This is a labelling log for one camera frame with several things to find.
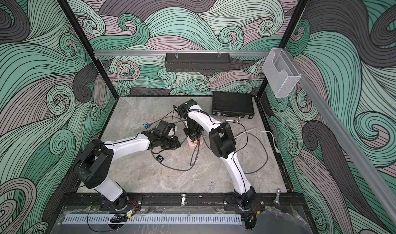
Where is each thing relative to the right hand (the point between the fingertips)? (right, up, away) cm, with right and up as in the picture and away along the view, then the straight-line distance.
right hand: (194, 141), depth 89 cm
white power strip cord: (+53, -7, +6) cm, 54 cm away
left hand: (-8, -1, -1) cm, 8 cm away
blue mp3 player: (-33, +8, +14) cm, 37 cm away
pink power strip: (+3, +2, -9) cm, 10 cm away
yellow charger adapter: (+1, 0, -3) cm, 3 cm away
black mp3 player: (-20, -10, -1) cm, 22 cm away
